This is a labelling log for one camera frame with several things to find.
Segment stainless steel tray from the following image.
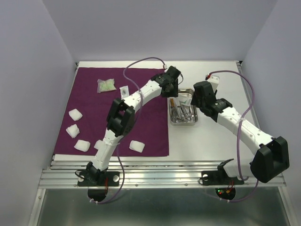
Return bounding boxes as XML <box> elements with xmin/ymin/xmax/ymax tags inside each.
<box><xmin>168</xmin><ymin>88</ymin><xmax>198</xmax><ymax>126</ymax></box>

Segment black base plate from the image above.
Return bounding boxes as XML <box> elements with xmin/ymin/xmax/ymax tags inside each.
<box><xmin>75</xmin><ymin>170</ymin><xmax>120</xmax><ymax>204</ymax></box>
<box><xmin>199</xmin><ymin>168</ymin><xmax>245</xmax><ymax>202</ymax></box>

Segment green white suture packet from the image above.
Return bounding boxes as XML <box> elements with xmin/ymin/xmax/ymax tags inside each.
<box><xmin>178</xmin><ymin>93</ymin><xmax>192</xmax><ymax>106</ymax></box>

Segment white gauze pad upper left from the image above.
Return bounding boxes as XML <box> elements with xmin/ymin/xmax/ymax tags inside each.
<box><xmin>68</xmin><ymin>109</ymin><xmax>83</xmax><ymax>121</ymax></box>

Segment white gauze pad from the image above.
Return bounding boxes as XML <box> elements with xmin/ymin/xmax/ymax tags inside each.
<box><xmin>129</xmin><ymin>140</ymin><xmax>145</xmax><ymax>153</ymax></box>
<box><xmin>68</xmin><ymin>109</ymin><xmax>83</xmax><ymax>121</ymax></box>
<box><xmin>74</xmin><ymin>139</ymin><xmax>90</xmax><ymax>152</ymax></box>
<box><xmin>66</xmin><ymin>124</ymin><xmax>79</xmax><ymax>138</ymax></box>
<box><xmin>94</xmin><ymin>140</ymin><xmax>103</xmax><ymax>150</ymax></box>

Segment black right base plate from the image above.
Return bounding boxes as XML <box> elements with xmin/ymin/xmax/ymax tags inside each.
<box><xmin>199</xmin><ymin>168</ymin><xmax>245</xmax><ymax>202</ymax></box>

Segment steel forceps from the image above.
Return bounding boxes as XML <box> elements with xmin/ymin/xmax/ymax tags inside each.
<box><xmin>188</xmin><ymin>106</ymin><xmax>194</xmax><ymax>122</ymax></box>
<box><xmin>170</xmin><ymin>107</ymin><xmax>179</xmax><ymax>123</ymax></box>

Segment white gauze pad right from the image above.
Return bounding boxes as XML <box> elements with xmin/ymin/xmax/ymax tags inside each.
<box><xmin>129</xmin><ymin>140</ymin><xmax>145</xmax><ymax>153</ymax></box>

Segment green gauze bag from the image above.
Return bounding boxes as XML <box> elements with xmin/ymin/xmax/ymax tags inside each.
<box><xmin>97</xmin><ymin>79</ymin><xmax>116</xmax><ymax>93</ymax></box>

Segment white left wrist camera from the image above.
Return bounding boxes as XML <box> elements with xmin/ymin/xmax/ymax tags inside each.
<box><xmin>163</xmin><ymin>65</ymin><xmax>169</xmax><ymax>71</ymax></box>

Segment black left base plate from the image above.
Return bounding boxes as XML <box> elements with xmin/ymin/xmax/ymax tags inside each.
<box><xmin>75</xmin><ymin>170</ymin><xmax>120</xmax><ymax>204</ymax></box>

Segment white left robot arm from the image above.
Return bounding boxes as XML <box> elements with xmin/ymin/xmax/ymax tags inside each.
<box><xmin>84</xmin><ymin>66</ymin><xmax>182</xmax><ymax>186</ymax></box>

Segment white gauze pad far left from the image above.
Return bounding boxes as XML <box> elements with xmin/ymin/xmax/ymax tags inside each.
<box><xmin>66</xmin><ymin>124</ymin><xmax>79</xmax><ymax>138</ymax></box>

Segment aluminium front rail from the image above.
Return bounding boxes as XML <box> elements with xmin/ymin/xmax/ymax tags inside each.
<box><xmin>39</xmin><ymin>161</ymin><xmax>286</xmax><ymax>189</ymax></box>

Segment curved forceps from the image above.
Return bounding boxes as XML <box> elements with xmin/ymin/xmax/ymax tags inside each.
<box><xmin>177</xmin><ymin>106</ymin><xmax>188</xmax><ymax>122</ymax></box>

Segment white gauze pad middle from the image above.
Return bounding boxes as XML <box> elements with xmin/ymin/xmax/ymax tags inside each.
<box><xmin>94</xmin><ymin>140</ymin><xmax>103</xmax><ymax>150</ymax></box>

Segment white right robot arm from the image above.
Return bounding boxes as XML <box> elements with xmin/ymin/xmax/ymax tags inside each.
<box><xmin>191</xmin><ymin>81</ymin><xmax>290</xmax><ymax>184</ymax></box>

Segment aluminium right side rail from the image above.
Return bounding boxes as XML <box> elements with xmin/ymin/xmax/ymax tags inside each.
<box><xmin>236</xmin><ymin>60</ymin><xmax>273</xmax><ymax>165</ymax></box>

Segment aluminium rail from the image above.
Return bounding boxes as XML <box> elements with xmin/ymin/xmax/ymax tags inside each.
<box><xmin>39</xmin><ymin>161</ymin><xmax>286</xmax><ymax>189</ymax></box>
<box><xmin>236</xmin><ymin>60</ymin><xmax>273</xmax><ymax>165</ymax></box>

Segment purple cloth mat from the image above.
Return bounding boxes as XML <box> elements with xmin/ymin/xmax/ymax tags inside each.
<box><xmin>54</xmin><ymin>68</ymin><xmax>169</xmax><ymax>157</ymax></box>

